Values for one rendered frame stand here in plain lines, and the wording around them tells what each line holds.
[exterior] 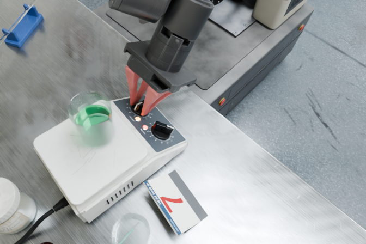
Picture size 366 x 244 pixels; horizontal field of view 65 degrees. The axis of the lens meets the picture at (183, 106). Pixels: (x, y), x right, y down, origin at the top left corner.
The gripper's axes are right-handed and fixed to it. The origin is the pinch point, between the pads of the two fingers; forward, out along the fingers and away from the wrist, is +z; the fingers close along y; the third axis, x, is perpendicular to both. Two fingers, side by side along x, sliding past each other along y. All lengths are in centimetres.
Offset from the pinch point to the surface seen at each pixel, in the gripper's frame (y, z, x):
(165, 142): 7.3, 1.3, -0.8
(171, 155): 9.1, 3.0, -0.3
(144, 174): 8.5, 5.0, -5.3
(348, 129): 46, 21, 123
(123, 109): -1.4, 1.3, -2.0
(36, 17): -35.3, 5.7, 4.8
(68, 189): 4.2, 5.6, -15.4
